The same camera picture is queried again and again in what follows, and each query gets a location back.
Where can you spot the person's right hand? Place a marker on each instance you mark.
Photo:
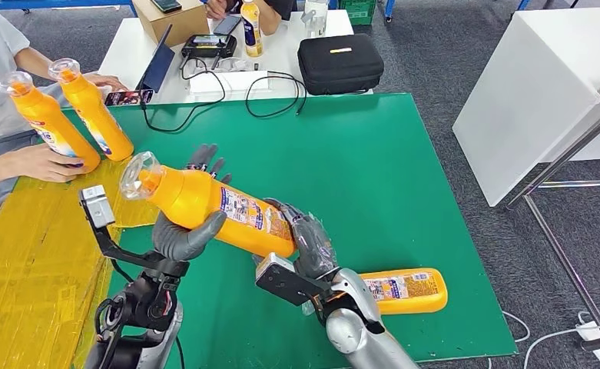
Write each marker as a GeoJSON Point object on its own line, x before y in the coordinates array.
{"type": "Point", "coordinates": [216, 9]}
{"type": "Point", "coordinates": [47, 164]}

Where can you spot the person's left hand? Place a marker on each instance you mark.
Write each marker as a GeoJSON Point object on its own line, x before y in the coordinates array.
{"type": "Point", "coordinates": [107, 81]}

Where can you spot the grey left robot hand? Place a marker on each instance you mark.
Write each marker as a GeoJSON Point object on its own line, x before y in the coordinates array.
{"type": "Point", "coordinates": [182, 242]}

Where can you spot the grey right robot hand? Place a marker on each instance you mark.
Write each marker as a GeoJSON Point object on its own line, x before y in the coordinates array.
{"type": "Point", "coordinates": [312, 249]}

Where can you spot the grey smartphone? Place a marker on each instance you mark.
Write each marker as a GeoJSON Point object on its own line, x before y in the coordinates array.
{"type": "Point", "coordinates": [227, 25]}

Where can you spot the smartphone with colourful screen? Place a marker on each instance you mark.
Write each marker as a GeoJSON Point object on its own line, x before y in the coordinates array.
{"type": "Point", "coordinates": [129, 98]}

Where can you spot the orange detergent bottle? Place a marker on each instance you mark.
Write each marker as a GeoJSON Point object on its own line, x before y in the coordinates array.
{"type": "Point", "coordinates": [55, 132]}
{"type": "Point", "coordinates": [192, 198]}
{"type": "Point", "coordinates": [421, 295]}
{"type": "Point", "coordinates": [98, 122]}

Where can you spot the person's left forearm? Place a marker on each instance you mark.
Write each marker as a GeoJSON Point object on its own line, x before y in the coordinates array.
{"type": "Point", "coordinates": [35, 63]}
{"type": "Point", "coordinates": [271, 18]}

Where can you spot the yellow drink bottle blue label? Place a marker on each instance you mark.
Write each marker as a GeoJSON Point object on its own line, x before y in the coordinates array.
{"type": "Point", "coordinates": [252, 35]}

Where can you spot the black handheld screen controller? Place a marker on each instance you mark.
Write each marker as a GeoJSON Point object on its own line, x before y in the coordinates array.
{"type": "Point", "coordinates": [209, 47]}

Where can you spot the brown cardboard box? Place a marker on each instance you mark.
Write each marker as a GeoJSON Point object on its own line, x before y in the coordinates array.
{"type": "Point", "coordinates": [177, 25]}

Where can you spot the black smartphone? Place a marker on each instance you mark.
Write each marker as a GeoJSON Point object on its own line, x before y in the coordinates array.
{"type": "Point", "coordinates": [166, 5]}

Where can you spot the dark blue tablet case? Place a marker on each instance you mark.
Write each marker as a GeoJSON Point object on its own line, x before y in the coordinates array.
{"type": "Point", "coordinates": [157, 63]}

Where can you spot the clear safety glasses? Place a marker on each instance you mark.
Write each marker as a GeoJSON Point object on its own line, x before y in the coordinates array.
{"type": "Point", "coordinates": [232, 63]}

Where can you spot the white flat box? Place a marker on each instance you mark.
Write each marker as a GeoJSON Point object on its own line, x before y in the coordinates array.
{"type": "Point", "coordinates": [232, 84]}

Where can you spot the white table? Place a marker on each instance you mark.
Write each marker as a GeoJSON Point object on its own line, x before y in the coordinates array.
{"type": "Point", "coordinates": [279, 63]}
{"type": "Point", "coordinates": [534, 76]}

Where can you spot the clear water jug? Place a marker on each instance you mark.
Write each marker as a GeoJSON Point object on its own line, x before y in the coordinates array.
{"type": "Point", "coordinates": [316, 20]}

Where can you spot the yellow plastic sheet stack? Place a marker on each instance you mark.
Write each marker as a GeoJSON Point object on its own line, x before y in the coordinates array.
{"type": "Point", "coordinates": [25, 285]}

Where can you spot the black zip carrying case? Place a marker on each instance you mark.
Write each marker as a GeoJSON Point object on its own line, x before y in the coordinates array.
{"type": "Point", "coordinates": [340, 66]}

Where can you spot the green plastic crate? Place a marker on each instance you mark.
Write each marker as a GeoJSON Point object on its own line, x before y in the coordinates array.
{"type": "Point", "coordinates": [358, 12]}

